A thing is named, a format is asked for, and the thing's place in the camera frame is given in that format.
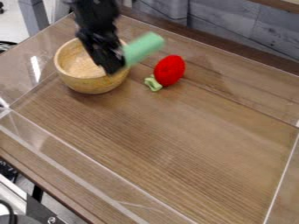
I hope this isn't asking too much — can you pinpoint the clear acrylic tray enclosure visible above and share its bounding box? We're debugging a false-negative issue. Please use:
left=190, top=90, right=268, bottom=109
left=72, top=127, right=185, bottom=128
left=0, top=11, right=299, bottom=224

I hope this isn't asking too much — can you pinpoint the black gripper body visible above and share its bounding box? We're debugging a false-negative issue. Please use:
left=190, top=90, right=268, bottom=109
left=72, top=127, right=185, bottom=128
left=74, top=17, right=121, bottom=48

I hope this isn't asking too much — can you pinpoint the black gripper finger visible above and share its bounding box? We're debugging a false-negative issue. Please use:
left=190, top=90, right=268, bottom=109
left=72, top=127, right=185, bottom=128
left=97, top=45, right=125, bottom=74
left=84, top=40, right=101, bottom=66

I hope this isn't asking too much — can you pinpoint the black cable at lower left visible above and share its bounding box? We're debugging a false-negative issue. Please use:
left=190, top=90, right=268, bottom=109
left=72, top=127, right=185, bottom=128
left=0, top=199, right=18, bottom=224

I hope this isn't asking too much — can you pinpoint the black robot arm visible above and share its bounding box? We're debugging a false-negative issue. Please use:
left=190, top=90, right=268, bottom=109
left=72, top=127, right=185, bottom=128
left=68, top=0, right=125, bottom=74

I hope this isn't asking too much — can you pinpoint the grey table leg post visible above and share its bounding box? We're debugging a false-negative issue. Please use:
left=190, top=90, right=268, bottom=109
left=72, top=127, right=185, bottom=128
left=17, top=0, right=50, bottom=36

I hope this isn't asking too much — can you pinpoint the red knitted toy fruit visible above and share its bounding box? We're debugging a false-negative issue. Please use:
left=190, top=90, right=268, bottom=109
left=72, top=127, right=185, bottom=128
left=153, top=55, right=185, bottom=87

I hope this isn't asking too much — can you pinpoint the black metal bracket lower left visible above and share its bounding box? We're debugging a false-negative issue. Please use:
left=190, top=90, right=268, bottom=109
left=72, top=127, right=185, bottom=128
left=25, top=196, right=66, bottom=224

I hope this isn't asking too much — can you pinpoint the light wooden bowl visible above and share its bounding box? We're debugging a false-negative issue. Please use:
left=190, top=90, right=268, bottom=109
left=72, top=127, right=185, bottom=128
left=53, top=38, right=129, bottom=95

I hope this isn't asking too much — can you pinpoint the green rectangular block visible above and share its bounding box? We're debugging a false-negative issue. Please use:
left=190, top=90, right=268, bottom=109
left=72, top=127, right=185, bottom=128
left=122, top=32, right=164, bottom=67

